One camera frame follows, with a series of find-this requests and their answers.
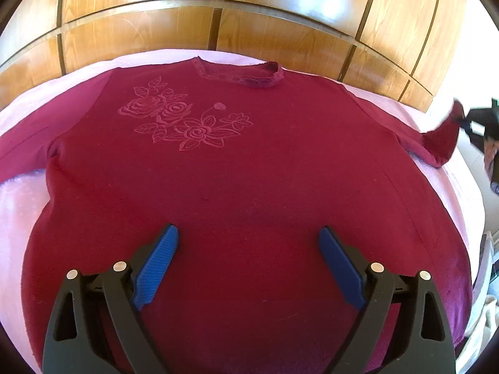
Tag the pink bed sheet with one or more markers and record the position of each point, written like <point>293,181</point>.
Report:
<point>15,218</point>

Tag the dark red flower-print sweater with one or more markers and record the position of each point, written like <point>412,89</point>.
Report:
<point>249,187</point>

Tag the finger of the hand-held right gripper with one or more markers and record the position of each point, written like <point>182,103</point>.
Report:
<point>464,119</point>

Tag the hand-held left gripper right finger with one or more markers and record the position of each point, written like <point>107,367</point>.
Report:
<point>341,267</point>

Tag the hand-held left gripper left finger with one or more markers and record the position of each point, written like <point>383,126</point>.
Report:
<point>158,265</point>

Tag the wooden panelled wardrobe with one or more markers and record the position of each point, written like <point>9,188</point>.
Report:
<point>273,11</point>

